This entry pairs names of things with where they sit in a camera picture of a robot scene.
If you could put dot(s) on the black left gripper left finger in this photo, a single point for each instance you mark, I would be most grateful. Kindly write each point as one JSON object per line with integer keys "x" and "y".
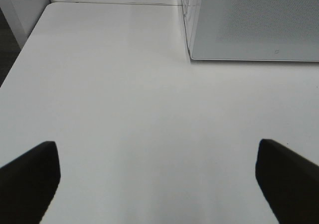
{"x": 28, "y": 185}

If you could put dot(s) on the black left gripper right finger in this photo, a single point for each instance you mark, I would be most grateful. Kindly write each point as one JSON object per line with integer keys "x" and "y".
{"x": 289, "y": 183}

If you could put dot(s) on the white microwave oven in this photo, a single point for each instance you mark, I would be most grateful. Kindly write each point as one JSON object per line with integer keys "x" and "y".
{"x": 189, "y": 22}

